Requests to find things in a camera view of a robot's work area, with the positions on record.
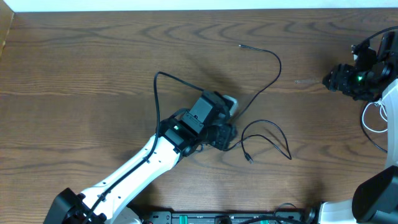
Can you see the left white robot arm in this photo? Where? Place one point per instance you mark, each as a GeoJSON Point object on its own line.
{"type": "Point", "coordinates": [176, 137]}

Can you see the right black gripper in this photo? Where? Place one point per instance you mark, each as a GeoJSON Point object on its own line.
{"type": "Point", "coordinates": [339, 79]}

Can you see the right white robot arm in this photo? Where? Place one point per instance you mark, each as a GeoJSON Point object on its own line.
{"type": "Point", "coordinates": [372, 78]}

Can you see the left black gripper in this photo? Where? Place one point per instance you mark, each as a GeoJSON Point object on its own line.
{"type": "Point", "coordinates": [231, 132]}

